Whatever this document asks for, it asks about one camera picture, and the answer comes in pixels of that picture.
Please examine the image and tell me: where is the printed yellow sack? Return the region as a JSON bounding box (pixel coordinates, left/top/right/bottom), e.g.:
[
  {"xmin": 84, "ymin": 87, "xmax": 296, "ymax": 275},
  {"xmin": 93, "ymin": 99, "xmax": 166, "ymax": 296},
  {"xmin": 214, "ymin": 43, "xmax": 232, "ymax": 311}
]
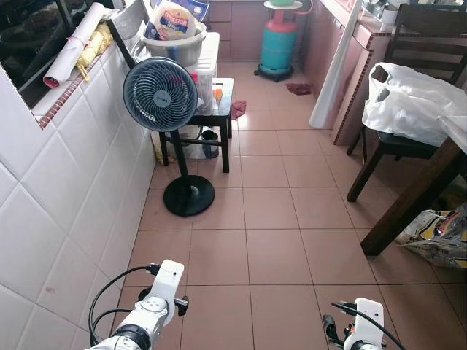
[{"xmin": 397, "ymin": 207, "xmax": 467, "ymax": 270}]

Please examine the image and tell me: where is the dark wooden table grey top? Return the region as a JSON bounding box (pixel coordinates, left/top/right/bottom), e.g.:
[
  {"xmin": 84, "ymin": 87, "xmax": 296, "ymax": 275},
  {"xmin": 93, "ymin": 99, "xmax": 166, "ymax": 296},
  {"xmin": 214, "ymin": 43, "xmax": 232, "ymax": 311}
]
[{"xmin": 360, "ymin": 115, "xmax": 467, "ymax": 257}]

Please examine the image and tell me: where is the small black side table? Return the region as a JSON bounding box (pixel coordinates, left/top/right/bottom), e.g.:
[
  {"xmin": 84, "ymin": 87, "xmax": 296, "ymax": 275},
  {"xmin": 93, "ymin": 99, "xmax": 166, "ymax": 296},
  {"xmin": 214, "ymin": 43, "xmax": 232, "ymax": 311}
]
[{"xmin": 157, "ymin": 77, "xmax": 235, "ymax": 174}]

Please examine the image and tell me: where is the red rag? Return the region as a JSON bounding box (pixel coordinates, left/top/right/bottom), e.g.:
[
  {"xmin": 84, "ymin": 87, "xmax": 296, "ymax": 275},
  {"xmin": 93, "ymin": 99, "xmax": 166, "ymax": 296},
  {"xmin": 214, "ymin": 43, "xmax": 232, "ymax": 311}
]
[
  {"xmin": 231, "ymin": 100, "xmax": 248, "ymax": 120},
  {"xmin": 285, "ymin": 82, "xmax": 314, "ymax": 97}
]

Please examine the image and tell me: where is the black standing fan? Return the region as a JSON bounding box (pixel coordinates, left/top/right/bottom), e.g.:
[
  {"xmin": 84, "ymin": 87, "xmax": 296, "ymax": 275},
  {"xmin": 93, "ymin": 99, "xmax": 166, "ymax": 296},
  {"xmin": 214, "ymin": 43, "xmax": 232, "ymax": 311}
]
[{"xmin": 123, "ymin": 57, "xmax": 216, "ymax": 218}]

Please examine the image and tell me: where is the clear plastic storage box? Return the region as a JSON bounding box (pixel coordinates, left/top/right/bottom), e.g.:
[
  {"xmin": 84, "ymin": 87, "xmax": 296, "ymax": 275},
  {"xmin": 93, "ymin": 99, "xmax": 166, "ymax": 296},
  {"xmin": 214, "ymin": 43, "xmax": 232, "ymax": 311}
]
[{"xmin": 185, "ymin": 32, "xmax": 220, "ymax": 114}]

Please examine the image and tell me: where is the white plastic bag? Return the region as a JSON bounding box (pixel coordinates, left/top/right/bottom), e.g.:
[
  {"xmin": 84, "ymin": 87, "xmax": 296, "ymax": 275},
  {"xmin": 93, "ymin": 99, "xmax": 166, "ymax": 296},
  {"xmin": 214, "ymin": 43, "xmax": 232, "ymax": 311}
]
[{"xmin": 362, "ymin": 62, "xmax": 467, "ymax": 147}]

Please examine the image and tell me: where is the metal basin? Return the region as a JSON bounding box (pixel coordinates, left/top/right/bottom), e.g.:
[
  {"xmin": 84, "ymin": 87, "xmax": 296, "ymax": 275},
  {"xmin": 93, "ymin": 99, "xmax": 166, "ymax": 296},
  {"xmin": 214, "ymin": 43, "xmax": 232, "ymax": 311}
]
[{"xmin": 142, "ymin": 26, "xmax": 207, "ymax": 69}]

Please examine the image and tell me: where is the long white rolled sheet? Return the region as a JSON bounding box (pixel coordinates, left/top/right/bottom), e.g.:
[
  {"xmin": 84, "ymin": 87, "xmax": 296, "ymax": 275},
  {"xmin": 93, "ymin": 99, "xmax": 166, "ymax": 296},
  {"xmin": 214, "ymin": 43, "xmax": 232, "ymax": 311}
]
[{"xmin": 309, "ymin": 0, "xmax": 366, "ymax": 131}]

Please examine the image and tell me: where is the yellow mesh bag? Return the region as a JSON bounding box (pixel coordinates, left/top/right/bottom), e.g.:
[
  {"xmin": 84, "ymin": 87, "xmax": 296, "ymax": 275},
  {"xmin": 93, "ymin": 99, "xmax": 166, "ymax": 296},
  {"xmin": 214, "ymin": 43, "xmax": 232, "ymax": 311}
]
[{"xmin": 76, "ymin": 25, "xmax": 115, "ymax": 82}]

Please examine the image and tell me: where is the teal gas cylinder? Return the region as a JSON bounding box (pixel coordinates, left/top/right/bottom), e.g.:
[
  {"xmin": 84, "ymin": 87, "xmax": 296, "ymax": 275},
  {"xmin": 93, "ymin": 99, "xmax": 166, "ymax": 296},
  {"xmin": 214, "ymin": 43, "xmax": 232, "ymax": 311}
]
[{"xmin": 255, "ymin": 0, "xmax": 301, "ymax": 82}]

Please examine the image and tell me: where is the rolled white paper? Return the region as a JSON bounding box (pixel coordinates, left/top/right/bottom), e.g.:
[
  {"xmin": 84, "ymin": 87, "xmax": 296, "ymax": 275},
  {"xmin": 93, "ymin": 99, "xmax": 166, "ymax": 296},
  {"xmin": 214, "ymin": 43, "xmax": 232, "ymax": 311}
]
[{"xmin": 43, "ymin": 2, "xmax": 107, "ymax": 89}]

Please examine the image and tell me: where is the blue white printed food bag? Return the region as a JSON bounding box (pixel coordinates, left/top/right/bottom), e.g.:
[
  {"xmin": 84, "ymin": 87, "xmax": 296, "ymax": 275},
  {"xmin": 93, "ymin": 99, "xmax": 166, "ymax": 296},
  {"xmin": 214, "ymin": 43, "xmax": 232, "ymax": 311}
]
[{"xmin": 145, "ymin": 0, "xmax": 209, "ymax": 42}]

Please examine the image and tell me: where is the dark wooden chair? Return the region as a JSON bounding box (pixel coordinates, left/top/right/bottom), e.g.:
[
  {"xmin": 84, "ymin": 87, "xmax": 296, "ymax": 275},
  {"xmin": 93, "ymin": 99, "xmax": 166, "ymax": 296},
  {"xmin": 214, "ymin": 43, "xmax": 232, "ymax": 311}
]
[{"xmin": 346, "ymin": 4, "xmax": 467, "ymax": 203}]

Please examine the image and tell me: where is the dark window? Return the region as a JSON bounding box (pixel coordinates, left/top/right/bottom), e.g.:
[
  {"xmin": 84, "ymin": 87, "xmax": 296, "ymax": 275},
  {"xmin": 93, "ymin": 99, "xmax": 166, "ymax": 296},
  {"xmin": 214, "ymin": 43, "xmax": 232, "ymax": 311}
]
[{"xmin": 0, "ymin": 0, "xmax": 99, "ymax": 107}]

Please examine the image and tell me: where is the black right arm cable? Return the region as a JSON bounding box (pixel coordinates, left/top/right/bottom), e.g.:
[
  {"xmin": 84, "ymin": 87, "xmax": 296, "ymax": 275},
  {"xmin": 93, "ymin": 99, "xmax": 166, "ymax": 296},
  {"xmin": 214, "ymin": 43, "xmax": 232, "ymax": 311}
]
[{"xmin": 331, "ymin": 300, "xmax": 406, "ymax": 350}]

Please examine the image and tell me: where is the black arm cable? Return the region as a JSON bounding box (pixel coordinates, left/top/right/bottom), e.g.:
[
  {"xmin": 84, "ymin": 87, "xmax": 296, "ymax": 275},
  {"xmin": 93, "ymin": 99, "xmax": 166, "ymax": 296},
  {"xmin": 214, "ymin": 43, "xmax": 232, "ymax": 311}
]
[
  {"xmin": 88, "ymin": 263, "xmax": 162, "ymax": 346},
  {"xmin": 331, "ymin": 300, "xmax": 406, "ymax": 350}
]

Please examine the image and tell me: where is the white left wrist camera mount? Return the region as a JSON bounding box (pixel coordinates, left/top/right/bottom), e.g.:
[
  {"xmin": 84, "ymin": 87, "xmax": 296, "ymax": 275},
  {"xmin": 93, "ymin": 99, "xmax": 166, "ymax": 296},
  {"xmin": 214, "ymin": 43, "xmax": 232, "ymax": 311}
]
[{"xmin": 149, "ymin": 259, "xmax": 186, "ymax": 326}]

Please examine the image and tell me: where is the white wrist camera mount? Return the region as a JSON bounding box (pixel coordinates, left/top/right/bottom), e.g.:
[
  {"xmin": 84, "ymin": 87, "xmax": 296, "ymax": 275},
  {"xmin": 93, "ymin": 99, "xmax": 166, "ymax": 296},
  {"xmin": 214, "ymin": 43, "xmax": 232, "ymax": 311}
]
[
  {"xmin": 342, "ymin": 297, "xmax": 386, "ymax": 350},
  {"xmin": 149, "ymin": 259, "xmax": 186, "ymax": 326}
]

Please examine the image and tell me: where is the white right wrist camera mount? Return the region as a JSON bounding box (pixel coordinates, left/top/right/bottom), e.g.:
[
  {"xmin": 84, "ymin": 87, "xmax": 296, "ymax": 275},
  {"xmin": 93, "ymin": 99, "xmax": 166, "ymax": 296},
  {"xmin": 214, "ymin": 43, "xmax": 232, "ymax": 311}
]
[{"xmin": 342, "ymin": 297, "xmax": 386, "ymax": 350}]

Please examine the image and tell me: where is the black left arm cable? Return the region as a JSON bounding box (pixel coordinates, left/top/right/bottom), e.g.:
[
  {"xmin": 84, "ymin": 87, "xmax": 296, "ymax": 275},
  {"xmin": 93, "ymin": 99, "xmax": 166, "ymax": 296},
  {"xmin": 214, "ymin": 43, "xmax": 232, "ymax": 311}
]
[{"xmin": 88, "ymin": 263, "xmax": 162, "ymax": 346}]

